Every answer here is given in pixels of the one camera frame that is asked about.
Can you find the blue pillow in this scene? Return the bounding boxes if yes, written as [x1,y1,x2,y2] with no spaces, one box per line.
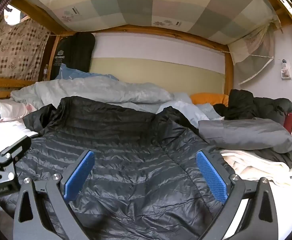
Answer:
[55,64,119,81]

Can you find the light blue blanket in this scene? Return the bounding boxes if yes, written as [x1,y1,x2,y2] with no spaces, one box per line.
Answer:
[156,92,224,128]

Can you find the white wall socket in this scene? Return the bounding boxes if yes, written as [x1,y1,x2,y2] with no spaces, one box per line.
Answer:
[281,59,290,80]

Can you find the grey jacket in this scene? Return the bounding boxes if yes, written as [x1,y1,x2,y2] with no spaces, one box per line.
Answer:
[198,117,292,168]

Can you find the checkered canopy sheet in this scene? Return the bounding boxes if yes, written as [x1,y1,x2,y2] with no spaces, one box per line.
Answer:
[20,0,283,84]

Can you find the brown patterned curtain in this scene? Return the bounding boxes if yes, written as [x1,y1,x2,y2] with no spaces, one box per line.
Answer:
[0,17,51,82]

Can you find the black coat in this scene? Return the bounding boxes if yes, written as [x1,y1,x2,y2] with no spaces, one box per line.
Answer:
[213,89,292,128]

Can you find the orange pillow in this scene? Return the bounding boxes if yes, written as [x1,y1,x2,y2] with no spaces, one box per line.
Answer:
[190,93,229,107]

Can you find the grey quilt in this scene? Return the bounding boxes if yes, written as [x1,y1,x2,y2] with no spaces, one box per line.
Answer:
[10,76,174,110]

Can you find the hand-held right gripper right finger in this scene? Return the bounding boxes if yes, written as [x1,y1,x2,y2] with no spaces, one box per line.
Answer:
[195,150,279,240]

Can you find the cream white cloth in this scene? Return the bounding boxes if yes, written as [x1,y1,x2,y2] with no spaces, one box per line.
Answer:
[219,150,292,187]

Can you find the black down jacket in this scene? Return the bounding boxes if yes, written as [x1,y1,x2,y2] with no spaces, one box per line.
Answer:
[0,96,236,240]

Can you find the black hanging bag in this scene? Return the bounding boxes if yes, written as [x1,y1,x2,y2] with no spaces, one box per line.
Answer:
[50,32,96,80]

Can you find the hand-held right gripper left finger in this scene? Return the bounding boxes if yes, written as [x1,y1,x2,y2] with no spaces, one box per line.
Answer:
[12,149,96,240]

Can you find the white pink pillow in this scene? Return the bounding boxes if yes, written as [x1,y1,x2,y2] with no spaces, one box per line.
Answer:
[0,99,34,123]

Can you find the wooden bed frame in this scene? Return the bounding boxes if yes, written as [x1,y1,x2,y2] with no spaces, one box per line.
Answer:
[0,0,292,103]

